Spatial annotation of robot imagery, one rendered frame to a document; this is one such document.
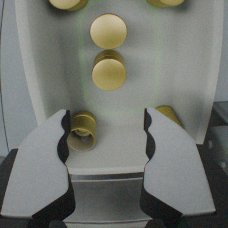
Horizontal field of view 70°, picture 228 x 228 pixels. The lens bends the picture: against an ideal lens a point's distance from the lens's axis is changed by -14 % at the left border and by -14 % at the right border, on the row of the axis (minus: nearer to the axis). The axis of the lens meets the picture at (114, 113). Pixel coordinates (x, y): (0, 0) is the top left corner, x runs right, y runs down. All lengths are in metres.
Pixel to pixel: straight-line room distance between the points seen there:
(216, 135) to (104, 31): 0.17
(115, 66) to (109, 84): 0.02
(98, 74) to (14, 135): 0.21
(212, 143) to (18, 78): 0.27
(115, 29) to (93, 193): 0.21
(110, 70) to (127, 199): 0.17
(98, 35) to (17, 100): 0.17
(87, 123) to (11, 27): 0.16
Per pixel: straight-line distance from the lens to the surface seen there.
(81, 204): 0.26
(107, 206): 0.26
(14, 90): 0.29
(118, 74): 0.18
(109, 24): 0.17
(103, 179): 0.28
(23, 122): 0.31
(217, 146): 0.23
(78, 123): 0.22
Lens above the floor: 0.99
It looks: 60 degrees down
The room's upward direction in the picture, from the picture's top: 177 degrees clockwise
